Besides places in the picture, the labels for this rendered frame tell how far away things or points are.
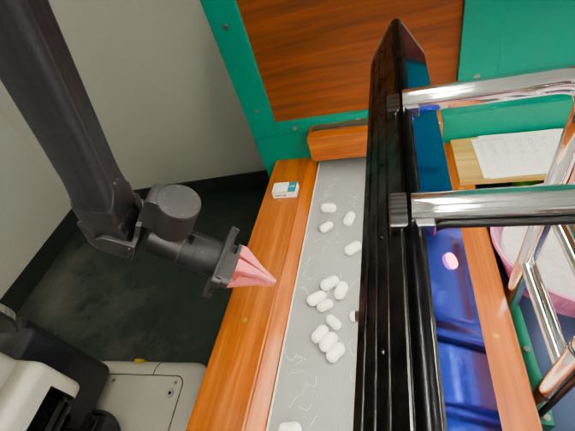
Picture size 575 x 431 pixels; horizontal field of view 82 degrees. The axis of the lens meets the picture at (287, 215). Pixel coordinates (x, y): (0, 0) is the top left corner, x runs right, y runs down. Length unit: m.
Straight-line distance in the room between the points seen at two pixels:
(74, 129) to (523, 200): 0.39
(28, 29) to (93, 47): 1.66
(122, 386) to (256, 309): 0.81
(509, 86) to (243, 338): 0.52
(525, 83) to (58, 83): 0.42
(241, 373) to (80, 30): 1.76
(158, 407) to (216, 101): 1.39
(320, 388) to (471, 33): 0.69
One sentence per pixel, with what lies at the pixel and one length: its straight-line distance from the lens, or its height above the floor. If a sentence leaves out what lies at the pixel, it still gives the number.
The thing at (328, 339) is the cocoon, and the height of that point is 0.76.
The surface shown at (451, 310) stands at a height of 1.09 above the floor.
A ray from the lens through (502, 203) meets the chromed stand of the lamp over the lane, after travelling 0.25.
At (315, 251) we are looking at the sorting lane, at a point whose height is 0.74.
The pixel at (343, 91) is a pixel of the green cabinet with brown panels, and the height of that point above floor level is 0.93.
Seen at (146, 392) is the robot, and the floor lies 0.28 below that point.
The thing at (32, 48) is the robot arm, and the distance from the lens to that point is 0.37.
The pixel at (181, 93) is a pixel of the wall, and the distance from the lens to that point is 1.92.
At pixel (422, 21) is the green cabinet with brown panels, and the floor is 1.04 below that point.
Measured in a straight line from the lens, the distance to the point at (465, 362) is 0.22.
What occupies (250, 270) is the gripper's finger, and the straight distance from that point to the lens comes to 0.51.
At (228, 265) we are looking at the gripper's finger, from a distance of 0.50.
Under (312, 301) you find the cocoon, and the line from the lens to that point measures 0.62.
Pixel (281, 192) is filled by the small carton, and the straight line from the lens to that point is 0.80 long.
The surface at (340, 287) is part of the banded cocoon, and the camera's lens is 0.63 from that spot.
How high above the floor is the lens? 1.29
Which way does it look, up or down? 43 degrees down
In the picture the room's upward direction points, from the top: 21 degrees counter-clockwise
